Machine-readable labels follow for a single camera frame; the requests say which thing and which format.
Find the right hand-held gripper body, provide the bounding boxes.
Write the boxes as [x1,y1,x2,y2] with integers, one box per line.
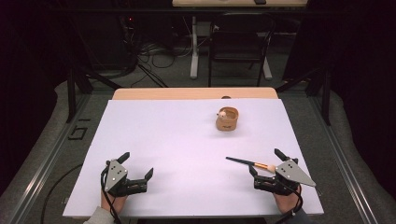
[254,159,317,196]

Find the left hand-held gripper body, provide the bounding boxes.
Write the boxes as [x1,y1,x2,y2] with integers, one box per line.
[101,159,148,198]

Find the makeup brush with gold ferrule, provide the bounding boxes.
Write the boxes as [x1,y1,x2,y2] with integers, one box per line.
[225,156,277,174]

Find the tan holder with bear figure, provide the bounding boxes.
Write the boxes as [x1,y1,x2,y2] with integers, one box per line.
[215,106,240,132]

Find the person's left hand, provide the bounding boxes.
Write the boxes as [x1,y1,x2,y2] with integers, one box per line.
[100,189,129,215]

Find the person's right hand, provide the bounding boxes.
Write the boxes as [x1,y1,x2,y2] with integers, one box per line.
[273,186,303,216]

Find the white board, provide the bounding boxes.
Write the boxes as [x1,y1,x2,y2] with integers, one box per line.
[62,98,325,218]

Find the black metal stand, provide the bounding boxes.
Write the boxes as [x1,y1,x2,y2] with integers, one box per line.
[65,66,122,124]
[275,66,332,126]

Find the wooden table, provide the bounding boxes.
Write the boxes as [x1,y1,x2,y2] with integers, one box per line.
[111,87,279,101]

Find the metal stand legs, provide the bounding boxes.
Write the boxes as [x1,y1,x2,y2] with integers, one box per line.
[172,0,308,81]

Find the black computer case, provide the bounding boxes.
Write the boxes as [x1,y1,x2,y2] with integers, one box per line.
[73,10,134,71]

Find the black chair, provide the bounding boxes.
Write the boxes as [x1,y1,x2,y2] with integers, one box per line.
[207,12,276,88]

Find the dark curtain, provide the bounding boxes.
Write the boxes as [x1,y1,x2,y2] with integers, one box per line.
[306,0,396,194]

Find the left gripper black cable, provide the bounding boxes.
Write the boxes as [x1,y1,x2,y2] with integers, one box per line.
[100,167,122,224]

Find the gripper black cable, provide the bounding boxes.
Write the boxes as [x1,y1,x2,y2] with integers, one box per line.
[274,178,304,224]
[100,167,122,224]

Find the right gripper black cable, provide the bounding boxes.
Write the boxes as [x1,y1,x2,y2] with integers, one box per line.
[274,178,304,224]

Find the metal floor rail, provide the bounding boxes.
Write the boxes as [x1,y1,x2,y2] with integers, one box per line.
[311,96,379,224]
[8,92,92,224]

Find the black cable on floor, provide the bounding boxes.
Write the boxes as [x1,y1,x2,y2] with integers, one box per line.
[40,162,84,224]

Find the tangle of floor cables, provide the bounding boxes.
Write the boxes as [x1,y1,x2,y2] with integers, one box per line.
[124,18,194,89]

